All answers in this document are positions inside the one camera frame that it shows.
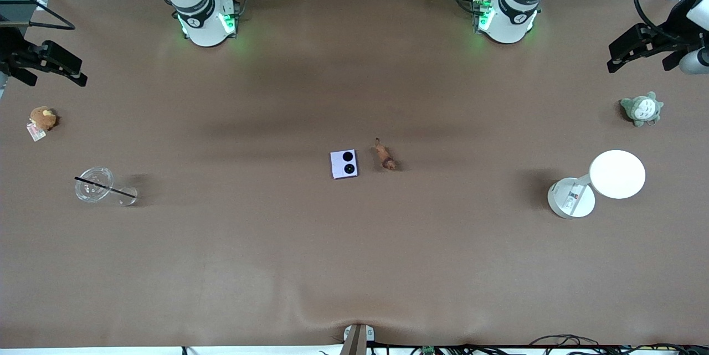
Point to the grey Totoro plush toy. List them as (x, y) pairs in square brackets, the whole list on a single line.
[(641, 108)]

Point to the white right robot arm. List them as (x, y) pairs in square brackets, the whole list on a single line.
[(204, 22)]

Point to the white round desk lamp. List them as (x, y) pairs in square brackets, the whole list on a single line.
[(615, 175)]

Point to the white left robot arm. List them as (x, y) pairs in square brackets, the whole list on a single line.
[(507, 20)]

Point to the brown lion statue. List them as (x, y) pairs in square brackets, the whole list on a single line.
[(385, 157)]

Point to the brown plush toy with tag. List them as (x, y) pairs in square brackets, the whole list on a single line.
[(42, 118)]

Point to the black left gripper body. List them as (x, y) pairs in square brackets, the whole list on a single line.
[(672, 32)]

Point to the clear plastic cup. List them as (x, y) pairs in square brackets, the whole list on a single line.
[(97, 186)]

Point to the white phone with black lenses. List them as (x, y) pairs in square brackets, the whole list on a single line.
[(344, 164)]

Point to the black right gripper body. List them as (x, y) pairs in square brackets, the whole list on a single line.
[(12, 50)]

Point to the black drinking straw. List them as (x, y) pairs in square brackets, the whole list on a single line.
[(105, 187)]

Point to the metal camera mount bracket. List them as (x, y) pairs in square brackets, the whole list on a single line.
[(358, 338)]

